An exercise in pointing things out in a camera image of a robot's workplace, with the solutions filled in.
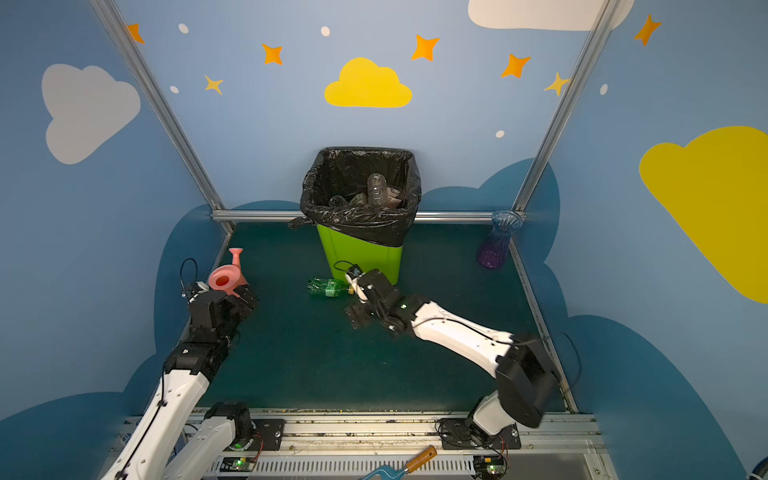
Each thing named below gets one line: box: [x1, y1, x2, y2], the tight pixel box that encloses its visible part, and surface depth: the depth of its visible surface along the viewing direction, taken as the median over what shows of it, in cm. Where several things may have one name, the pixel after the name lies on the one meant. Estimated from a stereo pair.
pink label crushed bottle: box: [386, 187, 402, 208], surface depth 100 cm
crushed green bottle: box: [307, 277, 351, 297], surface depth 103 cm
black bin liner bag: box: [288, 147, 422, 247], surface depth 85 cm
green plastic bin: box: [317, 224, 403, 285], surface depth 88 cm
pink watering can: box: [208, 247, 249, 298], surface depth 94 cm
